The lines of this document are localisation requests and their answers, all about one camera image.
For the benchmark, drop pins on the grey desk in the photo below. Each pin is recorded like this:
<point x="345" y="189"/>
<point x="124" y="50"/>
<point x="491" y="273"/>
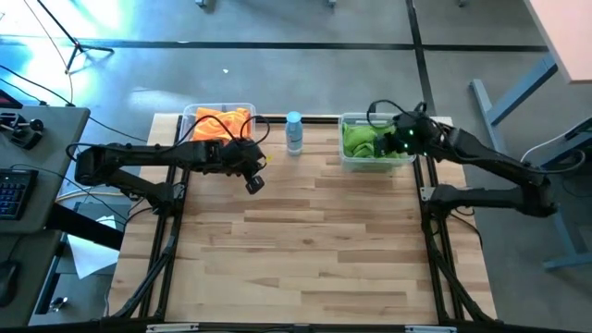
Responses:
<point x="32" y="259"/>
<point x="55" y="134"/>

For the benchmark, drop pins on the black computer mouse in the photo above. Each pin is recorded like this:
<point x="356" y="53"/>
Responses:
<point x="7" y="282"/>

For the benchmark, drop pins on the black tripod stand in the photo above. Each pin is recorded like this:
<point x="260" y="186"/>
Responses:
<point x="78" y="46"/>

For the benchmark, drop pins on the black aluminium table frame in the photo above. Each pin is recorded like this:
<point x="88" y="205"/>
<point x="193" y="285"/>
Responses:
<point x="231" y="329"/>

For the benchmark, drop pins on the blue-grey table leg frame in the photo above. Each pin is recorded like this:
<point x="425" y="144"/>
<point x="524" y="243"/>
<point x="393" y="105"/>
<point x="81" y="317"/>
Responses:
<point x="522" y="90"/>

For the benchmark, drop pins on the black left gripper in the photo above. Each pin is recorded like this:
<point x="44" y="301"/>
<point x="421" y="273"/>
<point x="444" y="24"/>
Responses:
<point x="240" y="159"/>

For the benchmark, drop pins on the small metal caster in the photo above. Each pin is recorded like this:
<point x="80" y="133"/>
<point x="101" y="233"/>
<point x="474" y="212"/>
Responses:
<point x="58" y="304"/>

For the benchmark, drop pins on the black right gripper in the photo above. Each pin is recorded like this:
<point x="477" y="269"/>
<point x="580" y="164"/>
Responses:
<point x="416" y="136"/>

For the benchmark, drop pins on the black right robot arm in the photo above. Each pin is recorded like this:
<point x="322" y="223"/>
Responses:
<point x="485" y="201"/>

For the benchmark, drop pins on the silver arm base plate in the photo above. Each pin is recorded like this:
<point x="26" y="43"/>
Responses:
<point x="180" y="188"/>
<point x="426" y="193"/>

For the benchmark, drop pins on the black desk clamp device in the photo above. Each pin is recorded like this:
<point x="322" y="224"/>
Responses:
<point x="28" y="134"/>

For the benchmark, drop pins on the white paper sheet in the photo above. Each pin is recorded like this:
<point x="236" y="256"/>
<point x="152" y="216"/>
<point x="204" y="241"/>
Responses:
<point x="88" y="254"/>

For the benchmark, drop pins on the silver metal bracket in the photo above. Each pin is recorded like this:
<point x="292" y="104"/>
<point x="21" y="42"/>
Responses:
<point x="171" y="328"/>
<point x="430" y="329"/>

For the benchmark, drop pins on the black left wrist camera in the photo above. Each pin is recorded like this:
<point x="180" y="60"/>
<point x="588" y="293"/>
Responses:
<point x="254" y="185"/>

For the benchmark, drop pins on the beige tabletop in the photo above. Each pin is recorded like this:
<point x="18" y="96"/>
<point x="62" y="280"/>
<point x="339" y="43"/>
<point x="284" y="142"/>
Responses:
<point x="569" y="37"/>

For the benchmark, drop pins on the clear plastic bin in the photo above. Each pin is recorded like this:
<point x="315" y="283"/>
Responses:
<point x="370" y="164"/>
<point x="187" y="120"/>

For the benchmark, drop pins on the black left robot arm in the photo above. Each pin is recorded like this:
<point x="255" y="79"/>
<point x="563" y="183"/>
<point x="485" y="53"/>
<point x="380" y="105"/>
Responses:
<point x="139" y="157"/>

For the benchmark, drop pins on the clear water bottle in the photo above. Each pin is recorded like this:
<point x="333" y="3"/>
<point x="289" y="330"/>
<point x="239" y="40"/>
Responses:
<point x="294" y="134"/>

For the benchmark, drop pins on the black desk leg bar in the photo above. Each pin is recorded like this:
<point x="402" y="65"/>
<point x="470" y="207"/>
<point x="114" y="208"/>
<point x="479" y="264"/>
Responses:
<point x="83" y="226"/>

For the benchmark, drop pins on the black backlit keyboard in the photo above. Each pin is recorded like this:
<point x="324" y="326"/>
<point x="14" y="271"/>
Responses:
<point x="14" y="194"/>

